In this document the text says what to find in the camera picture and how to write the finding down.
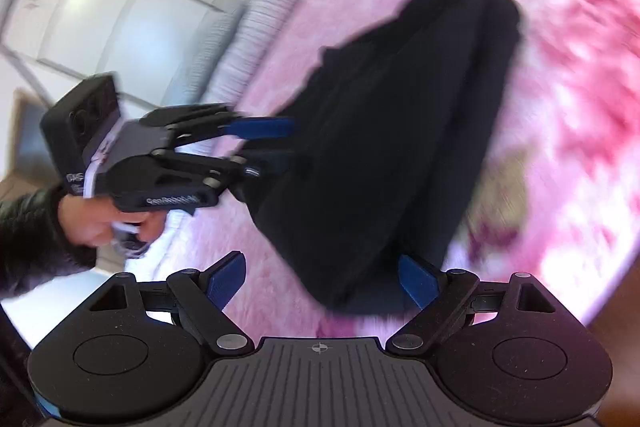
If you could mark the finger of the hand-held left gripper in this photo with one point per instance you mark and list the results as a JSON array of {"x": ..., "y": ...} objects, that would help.
[
  {"x": 235, "y": 167},
  {"x": 265, "y": 127}
]

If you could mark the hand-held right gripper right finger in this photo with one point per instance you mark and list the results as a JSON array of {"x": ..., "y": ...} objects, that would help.
[{"x": 419, "y": 283}]

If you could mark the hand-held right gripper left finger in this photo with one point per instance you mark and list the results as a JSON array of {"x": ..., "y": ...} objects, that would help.
[{"x": 227, "y": 281}]

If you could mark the dark pants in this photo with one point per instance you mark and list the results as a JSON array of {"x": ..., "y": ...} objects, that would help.
[{"x": 380, "y": 157}]

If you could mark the person's left hand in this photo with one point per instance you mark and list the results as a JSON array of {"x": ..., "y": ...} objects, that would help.
[{"x": 95, "y": 222}]

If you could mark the pink rose print blanket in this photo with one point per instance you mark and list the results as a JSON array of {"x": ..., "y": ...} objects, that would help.
[{"x": 560, "y": 72}]

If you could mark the brown wooden frame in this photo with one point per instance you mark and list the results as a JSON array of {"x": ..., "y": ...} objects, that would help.
[{"x": 27, "y": 132}]

